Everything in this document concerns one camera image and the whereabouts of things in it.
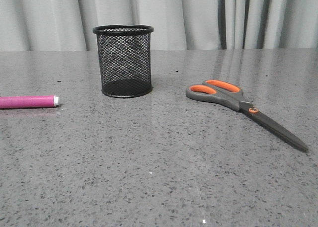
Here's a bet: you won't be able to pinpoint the grey white curtain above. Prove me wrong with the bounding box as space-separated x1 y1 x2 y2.
0 0 318 51

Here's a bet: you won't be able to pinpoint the pink marker pen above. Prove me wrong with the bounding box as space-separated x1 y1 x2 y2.
0 95 60 109

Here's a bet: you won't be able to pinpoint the black mesh pen holder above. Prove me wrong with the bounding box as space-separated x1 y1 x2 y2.
92 25 154 98

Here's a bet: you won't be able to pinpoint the grey orange scissors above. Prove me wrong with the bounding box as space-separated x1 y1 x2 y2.
186 79 309 152

